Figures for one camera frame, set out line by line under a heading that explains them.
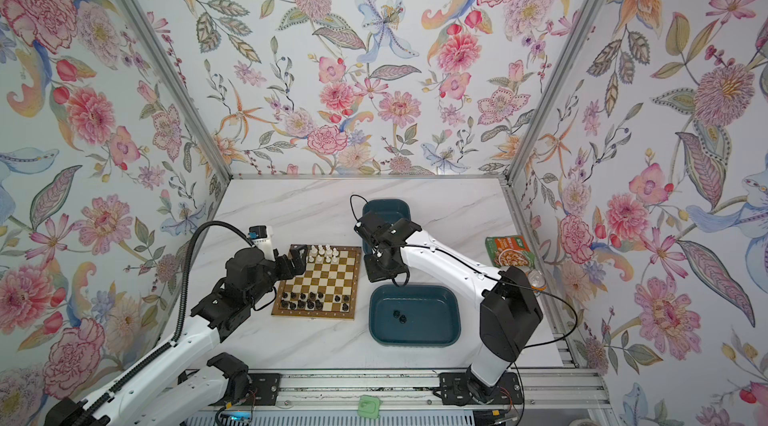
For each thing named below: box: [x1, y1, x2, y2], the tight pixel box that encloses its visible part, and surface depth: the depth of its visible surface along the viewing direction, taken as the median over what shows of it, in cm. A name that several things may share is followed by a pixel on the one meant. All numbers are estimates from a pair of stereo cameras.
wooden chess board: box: [271, 245, 363, 319], surface depth 91 cm
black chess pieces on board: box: [281, 291, 350, 311], surface depth 89 cm
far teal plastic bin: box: [362, 199, 411, 223], surface depth 108 cm
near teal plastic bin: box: [369, 284, 461, 347], surface depth 87 cm
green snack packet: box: [485, 235, 536, 269], surface depth 102 cm
